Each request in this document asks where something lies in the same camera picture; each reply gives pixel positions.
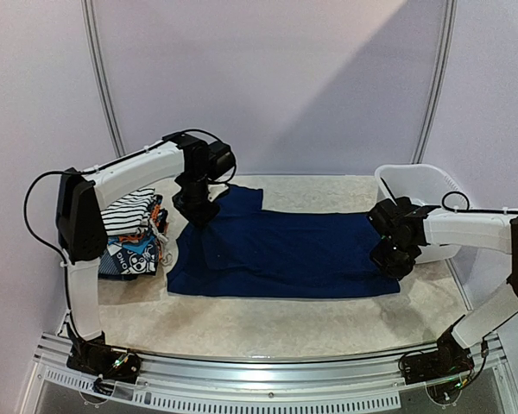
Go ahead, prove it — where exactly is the white plastic basket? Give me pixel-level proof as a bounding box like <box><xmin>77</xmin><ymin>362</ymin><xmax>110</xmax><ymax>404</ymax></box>
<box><xmin>374</xmin><ymin>164</ymin><xmax>469</xmax><ymax>264</ymax></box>

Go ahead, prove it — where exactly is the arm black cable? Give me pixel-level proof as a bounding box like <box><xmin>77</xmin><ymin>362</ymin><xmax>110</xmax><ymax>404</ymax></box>
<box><xmin>23</xmin><ymin>127</ymin><xmax>237</xmax><ymax>260</ymax></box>
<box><xmin>440</xmin><ymin>191</ymin><xmax>518</xmax><ymax>215</ymax></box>

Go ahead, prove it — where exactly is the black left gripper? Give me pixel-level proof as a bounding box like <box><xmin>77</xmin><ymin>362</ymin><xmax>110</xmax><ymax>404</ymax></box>
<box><xmin>172</xmin><ymin>171</ymin><xmax>220</xmax><ymax>226</ymax></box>

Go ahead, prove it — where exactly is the black garment in basket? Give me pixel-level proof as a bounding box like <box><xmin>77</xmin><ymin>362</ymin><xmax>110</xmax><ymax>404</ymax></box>
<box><xmin>381</xmin><ymin>178</ymin><xmax>396</xmax><ymax>203</ymax></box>

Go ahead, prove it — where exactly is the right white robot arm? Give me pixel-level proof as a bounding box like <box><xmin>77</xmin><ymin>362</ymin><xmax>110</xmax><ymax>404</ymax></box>
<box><xmin>367</xmin><ymin>197</ymin><xmax>518</xmax><ymax>376</ymax></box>

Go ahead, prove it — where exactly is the aluminium front rail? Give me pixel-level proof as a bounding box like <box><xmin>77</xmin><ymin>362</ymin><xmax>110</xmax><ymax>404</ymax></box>
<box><xmin>20</xmin><ymin>334</ymin><xmax>518</xmax><ymax>413</ymax></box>

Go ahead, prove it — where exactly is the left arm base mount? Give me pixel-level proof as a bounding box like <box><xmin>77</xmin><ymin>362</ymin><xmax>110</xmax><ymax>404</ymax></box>
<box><xmin>66</xmin><ymin>325</ymin><xmax>142</xmax><ymax>397</ymax></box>

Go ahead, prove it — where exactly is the navy blue t-shirt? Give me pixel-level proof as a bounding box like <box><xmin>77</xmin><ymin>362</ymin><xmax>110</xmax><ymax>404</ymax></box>
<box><xmin>167</xmin><ymin>185</ymin><xmax>401</xmax><ymax>299</ymax></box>

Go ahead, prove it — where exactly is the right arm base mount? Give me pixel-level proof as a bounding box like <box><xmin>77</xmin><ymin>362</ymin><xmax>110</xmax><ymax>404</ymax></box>
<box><xmin>398</xmin><ymin>328</ymin><xmax>490</xmax><ymax>407</ymax></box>

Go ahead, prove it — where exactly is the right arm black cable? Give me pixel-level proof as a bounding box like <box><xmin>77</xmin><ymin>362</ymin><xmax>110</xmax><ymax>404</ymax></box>
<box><xmin>440</xmin><ymin>191</ymin><xmax>518</xmax><ymax>215</ymax></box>

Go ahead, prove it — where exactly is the striped folded shirt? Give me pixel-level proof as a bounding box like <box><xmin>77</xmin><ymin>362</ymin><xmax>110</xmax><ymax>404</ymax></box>
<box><xmin>101</xmin><ymin>187</ymin><xmax>156</xmax><ymax>237</ymax></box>

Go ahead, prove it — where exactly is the left wall aluminium profile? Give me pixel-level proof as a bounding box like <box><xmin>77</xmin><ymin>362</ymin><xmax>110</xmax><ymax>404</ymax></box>
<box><xmin>81</xmin><ymin>0</ymin><xmax>126</xmax><ymax>157</ymax></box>

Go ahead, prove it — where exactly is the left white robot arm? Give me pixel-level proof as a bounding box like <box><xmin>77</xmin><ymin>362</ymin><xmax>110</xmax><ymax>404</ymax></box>
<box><xmin>56</xmin><ymin>129</ymin><xmax>237</xmax><ymax>374</ymax></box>

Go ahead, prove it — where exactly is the wall aluminium profile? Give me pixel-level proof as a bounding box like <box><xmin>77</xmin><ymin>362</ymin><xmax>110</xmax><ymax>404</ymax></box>
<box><xmin>410</xmin><ymin>0</ymin><xmax>458</xmax><ymax>164</ymax></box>
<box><xmin>81</xmin><ymin>0</ymin><xmax>126</xmax><ymax>157</ymax></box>

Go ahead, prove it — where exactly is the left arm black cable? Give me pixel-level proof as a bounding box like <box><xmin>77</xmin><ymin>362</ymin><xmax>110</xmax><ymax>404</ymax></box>
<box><xmin>23</xmin><ymin>127</ymin><xmax>237</xmax><ymax>260</ymax></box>

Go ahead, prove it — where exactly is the right wall aluminium profile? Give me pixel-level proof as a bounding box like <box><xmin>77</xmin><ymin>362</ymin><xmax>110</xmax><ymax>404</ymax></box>
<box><xmin>410</xmin><ymin>0</ymin><xmax>458</xmax><ymax>164</ymax></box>

